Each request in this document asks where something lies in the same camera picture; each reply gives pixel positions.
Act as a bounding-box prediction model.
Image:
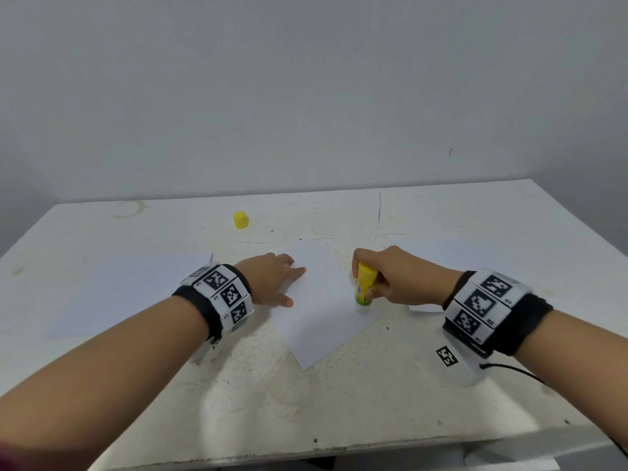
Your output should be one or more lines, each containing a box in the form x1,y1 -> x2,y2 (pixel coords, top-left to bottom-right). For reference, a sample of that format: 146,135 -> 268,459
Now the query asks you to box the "black marker wristband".
173,262 -> 256,342
440,268 -> 555,360

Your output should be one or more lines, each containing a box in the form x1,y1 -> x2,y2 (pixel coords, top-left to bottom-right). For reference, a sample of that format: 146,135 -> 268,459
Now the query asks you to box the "person's left hand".
230,253 -> 308,311

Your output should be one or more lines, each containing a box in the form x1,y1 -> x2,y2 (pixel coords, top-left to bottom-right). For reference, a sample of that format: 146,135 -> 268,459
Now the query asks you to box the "stack of white paper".
377,237 -> 492,316
48,251 -> 213,340

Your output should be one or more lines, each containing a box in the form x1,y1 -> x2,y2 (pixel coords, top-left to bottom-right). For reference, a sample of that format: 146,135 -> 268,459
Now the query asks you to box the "glued white paper sheet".
266,239 -> 385,372

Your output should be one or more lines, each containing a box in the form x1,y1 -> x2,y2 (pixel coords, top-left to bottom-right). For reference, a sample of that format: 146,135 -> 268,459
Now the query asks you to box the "black cable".
487,357 -> 553,389

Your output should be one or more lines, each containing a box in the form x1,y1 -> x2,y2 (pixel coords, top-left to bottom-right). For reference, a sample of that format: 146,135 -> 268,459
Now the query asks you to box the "yellow glue stick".
353,262 -> 380,308

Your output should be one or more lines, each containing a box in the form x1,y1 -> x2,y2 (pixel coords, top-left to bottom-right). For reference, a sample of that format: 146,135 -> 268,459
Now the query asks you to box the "person's right hand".
350,245 -> 463,309

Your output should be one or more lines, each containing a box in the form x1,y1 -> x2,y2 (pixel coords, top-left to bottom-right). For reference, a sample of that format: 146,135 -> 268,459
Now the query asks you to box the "person's right forearm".
510,309 -> 628,459

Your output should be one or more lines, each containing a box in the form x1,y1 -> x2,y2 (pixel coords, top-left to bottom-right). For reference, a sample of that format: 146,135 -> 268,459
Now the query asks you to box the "person's left forearm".
0,294 -> 214,471

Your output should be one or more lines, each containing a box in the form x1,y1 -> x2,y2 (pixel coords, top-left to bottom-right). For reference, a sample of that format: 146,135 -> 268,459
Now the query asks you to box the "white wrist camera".
434,333 -> 493,387

